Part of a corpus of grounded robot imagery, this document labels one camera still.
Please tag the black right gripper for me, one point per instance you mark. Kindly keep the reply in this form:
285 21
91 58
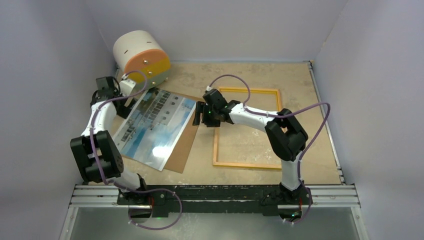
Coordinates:
202 107

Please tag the yellow wooden picture frame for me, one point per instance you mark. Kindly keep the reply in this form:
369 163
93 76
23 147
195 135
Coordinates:
216 143

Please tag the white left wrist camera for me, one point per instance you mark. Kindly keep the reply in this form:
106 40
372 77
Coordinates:
127 86

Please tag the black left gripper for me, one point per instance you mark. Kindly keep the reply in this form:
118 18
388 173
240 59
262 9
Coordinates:
124 110

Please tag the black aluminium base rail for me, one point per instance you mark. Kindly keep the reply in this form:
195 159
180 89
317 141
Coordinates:
267 200

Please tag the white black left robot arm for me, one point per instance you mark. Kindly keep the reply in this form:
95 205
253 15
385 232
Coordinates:
96 154

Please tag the white orange yellow drawer cabinet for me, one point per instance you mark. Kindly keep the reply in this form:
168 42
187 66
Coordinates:
138 54

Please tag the building and sky photo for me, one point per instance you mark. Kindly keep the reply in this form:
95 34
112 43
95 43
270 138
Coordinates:
159 129

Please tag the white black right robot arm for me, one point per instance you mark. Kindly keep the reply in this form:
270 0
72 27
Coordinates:
285 134

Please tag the brown frame backing board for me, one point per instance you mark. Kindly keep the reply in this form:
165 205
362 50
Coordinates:
185 149

